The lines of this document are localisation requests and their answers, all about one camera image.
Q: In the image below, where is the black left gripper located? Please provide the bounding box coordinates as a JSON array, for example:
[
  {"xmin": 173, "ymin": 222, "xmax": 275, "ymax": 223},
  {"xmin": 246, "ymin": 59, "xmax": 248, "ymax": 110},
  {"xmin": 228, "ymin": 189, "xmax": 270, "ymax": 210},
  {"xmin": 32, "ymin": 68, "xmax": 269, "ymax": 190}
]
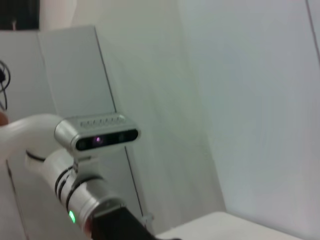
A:
[{"xmin": 83, "ymin": 204, "xmax": 182, "ymax": 240}]

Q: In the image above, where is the black cable bundle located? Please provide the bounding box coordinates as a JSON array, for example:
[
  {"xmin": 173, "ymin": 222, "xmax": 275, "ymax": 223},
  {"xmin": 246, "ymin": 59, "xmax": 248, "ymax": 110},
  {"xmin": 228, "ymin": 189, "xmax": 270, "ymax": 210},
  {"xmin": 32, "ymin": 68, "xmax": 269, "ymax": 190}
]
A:
[{"xmin": 0, "ymin": 59, "xmax": 12, "ymax": 112}]

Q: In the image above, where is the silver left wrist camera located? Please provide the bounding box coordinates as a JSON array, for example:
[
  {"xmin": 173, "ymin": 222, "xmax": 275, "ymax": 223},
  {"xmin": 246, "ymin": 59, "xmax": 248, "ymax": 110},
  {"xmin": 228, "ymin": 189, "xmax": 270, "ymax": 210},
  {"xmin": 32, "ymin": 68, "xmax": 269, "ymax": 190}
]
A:
[{"xmin": 54, "ymin": 113, "xmax": 141, "ymax": 173}]

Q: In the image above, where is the dark window opening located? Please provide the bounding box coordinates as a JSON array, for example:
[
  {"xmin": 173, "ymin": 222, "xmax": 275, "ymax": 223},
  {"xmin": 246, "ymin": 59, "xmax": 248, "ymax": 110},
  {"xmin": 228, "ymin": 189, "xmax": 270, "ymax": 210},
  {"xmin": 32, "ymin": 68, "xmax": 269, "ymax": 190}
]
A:
[{"xmin": 0, "ymin": 0, "xmax": 41, "ymax": 31}]

